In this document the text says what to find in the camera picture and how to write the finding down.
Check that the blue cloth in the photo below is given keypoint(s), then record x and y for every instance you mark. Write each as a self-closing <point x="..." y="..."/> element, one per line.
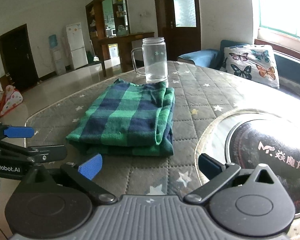
<point x="200" y="57"/>

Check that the butterfly print pillow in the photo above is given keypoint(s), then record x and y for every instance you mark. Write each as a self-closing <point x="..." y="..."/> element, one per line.
<point x="252" y="65"/>

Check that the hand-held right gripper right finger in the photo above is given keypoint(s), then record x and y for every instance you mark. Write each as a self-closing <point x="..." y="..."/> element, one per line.
<point x="209" y="166"/>

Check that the clear glass mug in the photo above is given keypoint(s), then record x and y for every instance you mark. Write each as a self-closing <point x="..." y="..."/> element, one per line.
<point x="155" y="60"/>

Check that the grey quilted star tablecloth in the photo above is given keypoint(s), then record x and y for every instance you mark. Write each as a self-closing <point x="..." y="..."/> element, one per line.
<point x="190" y="97"/>

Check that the dark door with glass panel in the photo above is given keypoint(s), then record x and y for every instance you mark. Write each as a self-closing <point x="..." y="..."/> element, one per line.
<point x="167" y="17"/>

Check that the dark wooden counter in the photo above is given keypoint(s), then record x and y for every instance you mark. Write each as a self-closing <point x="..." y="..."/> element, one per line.
<point x="122" y="38"/>

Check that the green plaid shirt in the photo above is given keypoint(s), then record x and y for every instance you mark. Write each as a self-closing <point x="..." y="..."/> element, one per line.
<point x="125" y="115"/>

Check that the white refrigerator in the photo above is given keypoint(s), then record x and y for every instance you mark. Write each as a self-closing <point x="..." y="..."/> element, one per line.
<point x="76" y="47"/>

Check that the green framed window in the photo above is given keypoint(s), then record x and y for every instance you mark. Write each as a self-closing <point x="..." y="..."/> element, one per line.
<point x="282" y="5"/>

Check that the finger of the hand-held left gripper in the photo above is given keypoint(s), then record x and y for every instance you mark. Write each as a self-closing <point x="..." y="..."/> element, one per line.
<point x="18" y="132"/>
<point x="40" y="152"/>

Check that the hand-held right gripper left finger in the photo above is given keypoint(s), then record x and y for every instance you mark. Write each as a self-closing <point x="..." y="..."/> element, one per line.
<point x="90" y="167"/>

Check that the dark entry door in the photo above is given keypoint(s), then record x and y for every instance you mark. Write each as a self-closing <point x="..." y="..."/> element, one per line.
<point x="17" y="60"/>

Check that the wooden shelf cabinet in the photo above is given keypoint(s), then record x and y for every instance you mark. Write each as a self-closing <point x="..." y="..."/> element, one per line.
<point x="97" y="17"/>

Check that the blue sofa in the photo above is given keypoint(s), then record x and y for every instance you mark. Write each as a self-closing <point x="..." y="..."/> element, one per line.
<point x="290" y="62"/>

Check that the broom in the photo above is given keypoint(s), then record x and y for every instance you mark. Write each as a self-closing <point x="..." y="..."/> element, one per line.
<point x="95" y="57"/>

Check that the water dispenser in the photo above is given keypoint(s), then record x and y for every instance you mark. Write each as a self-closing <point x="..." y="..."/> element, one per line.
<point x="56" y="55"/>

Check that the round black induction cooker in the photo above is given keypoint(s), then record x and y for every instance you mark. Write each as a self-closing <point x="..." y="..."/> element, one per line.
<point x="265" y="140"/>

